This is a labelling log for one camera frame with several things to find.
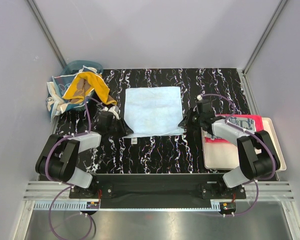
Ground left controller board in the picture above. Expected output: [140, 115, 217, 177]
[86, 201, 100, 209]

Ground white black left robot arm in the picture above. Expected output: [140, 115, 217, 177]
[35, 106, 134, 198]

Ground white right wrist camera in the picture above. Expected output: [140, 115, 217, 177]
[196, 95, 205, 101]

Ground right aluminium corner post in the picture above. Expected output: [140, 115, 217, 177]
[242, 0, 290, 76]

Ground left aluminium corner post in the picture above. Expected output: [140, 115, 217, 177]
[26, 0, 67, 68]

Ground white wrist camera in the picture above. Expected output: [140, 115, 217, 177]
[102, 106, 116, 113]
[196, 95, 205, 101]

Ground light blue terry towel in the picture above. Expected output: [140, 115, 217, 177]
[124, 86, 184, 139]

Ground aluminium corner post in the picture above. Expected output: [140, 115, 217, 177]
[26, 0, 67, 68]
[242, 0, 290, 76]

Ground white plastic tray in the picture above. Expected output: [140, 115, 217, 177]
[202, 115, 287, 177]

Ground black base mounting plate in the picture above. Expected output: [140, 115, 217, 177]
[69, 173, 246, 211]

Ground pink folded towel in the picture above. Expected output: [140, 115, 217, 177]
[203, 114, 264, 144]

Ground right controller board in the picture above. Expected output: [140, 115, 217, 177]
[220, 202, 237, 213]

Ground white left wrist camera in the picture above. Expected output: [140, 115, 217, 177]
[102, 106, 116, 113]

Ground blue white patterned towel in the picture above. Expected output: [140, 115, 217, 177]
[46, 63, 103, 122]

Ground controller board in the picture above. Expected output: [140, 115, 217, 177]
[220, 202, 237, 213]
[86, 201, 100, 209]

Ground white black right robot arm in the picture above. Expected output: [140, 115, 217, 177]
[178, 100, 281, 199]

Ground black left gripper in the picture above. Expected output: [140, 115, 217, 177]
[107, 116, 134, 139]

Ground aluminium front rail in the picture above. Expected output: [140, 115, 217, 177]
[23, 181, 295, 200]

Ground yellow towel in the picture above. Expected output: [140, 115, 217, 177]
[62, 71, 117, 105]

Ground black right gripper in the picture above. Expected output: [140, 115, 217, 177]
[177, 108, 204, 132]

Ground teal plastic laundry basket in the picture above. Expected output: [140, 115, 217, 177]
[51, 59, 104, 112]

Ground slotted cable duct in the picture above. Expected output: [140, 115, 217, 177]
[34, 200, 98, 211]

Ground grey lettered folded towel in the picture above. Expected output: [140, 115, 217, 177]
[228, 116, 256, 131]

